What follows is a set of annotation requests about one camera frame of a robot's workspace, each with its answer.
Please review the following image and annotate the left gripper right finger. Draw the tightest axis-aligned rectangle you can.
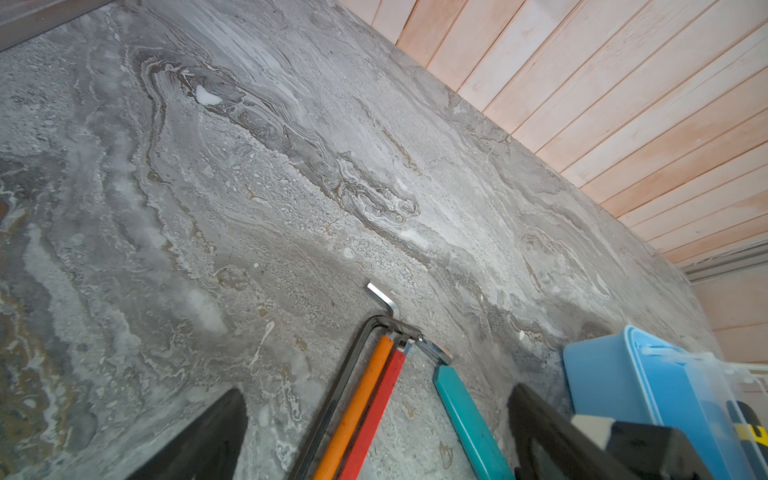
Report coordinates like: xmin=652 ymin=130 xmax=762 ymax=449
xmin=508 ymin=383 xmax=636 ymax=479

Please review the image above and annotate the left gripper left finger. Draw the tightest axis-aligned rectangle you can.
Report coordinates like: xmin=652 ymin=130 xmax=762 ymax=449
xmin=129 ymin=388 xmax=248 ymax=479

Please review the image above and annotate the teal handled screwdriver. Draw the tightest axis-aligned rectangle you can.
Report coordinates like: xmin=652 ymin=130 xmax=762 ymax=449
xmin=417 ymin=336 xmax=515 ymax=480

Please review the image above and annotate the blue plastic tool box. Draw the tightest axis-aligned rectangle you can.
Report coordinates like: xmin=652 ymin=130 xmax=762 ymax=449
xmin=563 ymin=326 xmax=767 ymax=479

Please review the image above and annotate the orange pencil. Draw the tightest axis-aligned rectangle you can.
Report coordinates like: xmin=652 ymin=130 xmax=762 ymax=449
xmin=312 ymin=333 xmax=394 ymax=480

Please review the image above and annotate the red pencil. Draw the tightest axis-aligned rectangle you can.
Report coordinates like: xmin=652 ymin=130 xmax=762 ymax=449
xmin=338 ymin=338 xmax=413 ymax=480

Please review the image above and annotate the yellow black utility knife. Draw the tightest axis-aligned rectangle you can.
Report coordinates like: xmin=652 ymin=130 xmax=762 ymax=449
xmin=726 ymin=401 xmax=767 ymax=479

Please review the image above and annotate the large black hex key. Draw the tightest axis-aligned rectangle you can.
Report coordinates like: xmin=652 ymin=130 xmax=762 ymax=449
xmin=288 ymin=314 xmax=422 ymax=480

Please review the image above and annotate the silver hex key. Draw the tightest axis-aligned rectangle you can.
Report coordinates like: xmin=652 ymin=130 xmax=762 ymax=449
xmin=366 ymin=281 xmax=400 ymax=320

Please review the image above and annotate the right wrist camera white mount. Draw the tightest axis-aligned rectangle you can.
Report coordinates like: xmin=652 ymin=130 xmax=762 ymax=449
xmin=571 ymin=415 xmax=714 ymax=479

